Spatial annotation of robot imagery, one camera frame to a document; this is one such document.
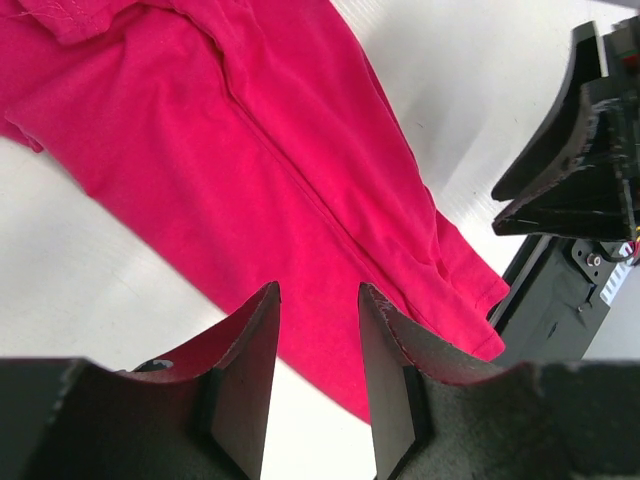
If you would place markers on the pink t shirt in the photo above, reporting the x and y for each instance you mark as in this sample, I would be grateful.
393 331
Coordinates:
249 142

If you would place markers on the right white cable duct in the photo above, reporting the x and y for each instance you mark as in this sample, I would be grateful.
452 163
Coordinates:
618 275

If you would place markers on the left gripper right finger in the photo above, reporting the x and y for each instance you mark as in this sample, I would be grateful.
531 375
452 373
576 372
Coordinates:
437 412

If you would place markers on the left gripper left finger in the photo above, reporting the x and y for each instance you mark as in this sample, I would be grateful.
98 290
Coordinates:
199 411

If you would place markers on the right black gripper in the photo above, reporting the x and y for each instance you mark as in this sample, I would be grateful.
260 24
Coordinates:
578 175

